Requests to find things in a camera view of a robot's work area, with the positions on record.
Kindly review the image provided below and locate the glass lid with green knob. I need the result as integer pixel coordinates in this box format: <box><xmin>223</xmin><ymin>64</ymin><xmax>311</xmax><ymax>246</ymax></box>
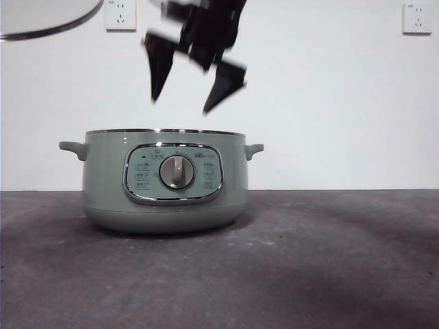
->
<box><xmin>0</xmin><ymin>0</ymin><xmax>104</xmax><ymax>41</ymax></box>

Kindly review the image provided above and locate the pale green electric pot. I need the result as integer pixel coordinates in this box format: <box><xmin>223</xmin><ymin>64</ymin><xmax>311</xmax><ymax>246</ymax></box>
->
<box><xmin>58</xmin><ymin>128</ymin><xmax>265</xmax><ymax>234</ymax></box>

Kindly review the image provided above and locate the white wall socket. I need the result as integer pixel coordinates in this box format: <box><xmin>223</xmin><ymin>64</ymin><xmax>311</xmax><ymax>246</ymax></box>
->
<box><xmin>401</xmin><ymin>3</ymin><xmax>432</xmax><ymax>36</ymax></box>
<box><xmin>105</xmin><ymin>0</ymin><xmax>137</xmax><ymax>34</ymax></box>

